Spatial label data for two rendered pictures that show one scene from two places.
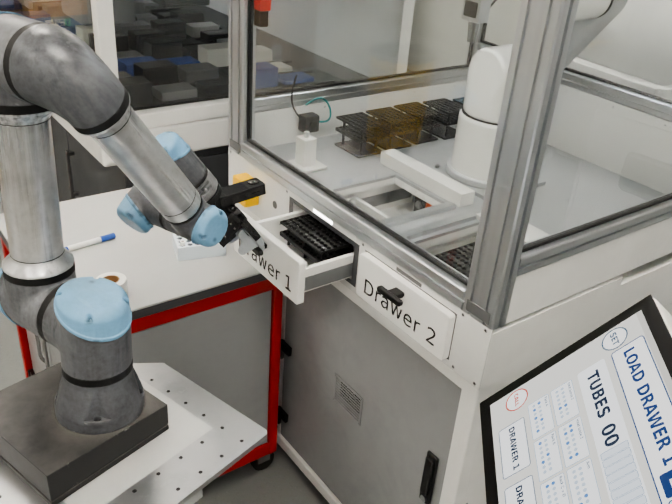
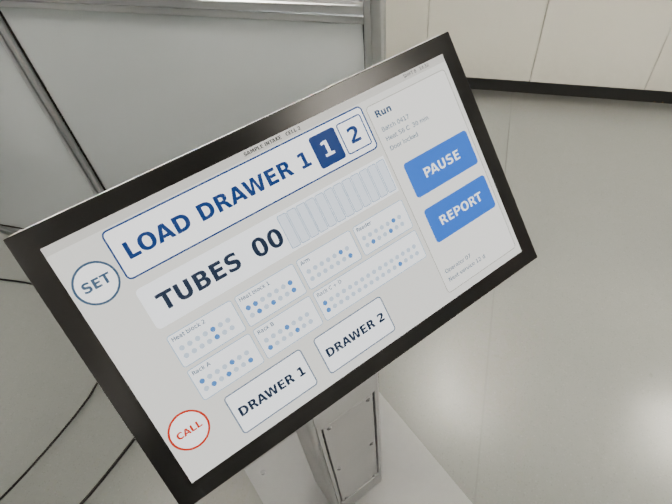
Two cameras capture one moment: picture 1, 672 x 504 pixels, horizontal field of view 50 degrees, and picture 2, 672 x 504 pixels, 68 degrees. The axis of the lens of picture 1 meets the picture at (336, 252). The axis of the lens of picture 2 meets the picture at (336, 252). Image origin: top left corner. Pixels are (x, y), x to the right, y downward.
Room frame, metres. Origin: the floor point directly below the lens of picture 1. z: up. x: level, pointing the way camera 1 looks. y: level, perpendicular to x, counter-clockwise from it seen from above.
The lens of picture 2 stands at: (0.81, -0.02, 1.50)
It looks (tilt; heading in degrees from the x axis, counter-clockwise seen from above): 50 degrees down; 235
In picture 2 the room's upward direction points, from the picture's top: 7 degrees counter-clockwise
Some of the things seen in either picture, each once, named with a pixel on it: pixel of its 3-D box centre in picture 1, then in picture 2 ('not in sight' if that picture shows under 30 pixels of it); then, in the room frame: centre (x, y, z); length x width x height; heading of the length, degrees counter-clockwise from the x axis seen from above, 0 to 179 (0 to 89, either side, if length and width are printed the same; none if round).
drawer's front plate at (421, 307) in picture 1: (402, 303); not in sight; (1.28, -0.15, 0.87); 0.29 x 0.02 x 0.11; 38
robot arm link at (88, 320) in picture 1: (92, 324); not in sight; (0.97, 0.40, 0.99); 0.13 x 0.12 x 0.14; 57
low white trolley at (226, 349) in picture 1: (144, 351); not in sight; (1.67, 0.54, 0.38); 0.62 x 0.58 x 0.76; 38
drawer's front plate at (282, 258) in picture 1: (267, 255); not in sight; (1.44, 0.16, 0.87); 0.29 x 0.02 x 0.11; 38
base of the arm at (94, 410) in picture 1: (99, 382); not in sight; (0.96, 0.39, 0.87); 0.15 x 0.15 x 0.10
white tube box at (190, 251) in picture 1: (199, 244); not in sight; (1.63, 0.36, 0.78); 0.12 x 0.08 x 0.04; 113
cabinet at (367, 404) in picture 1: (446, 346); not in sight; (1.79, -0.36, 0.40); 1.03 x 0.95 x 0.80; 38
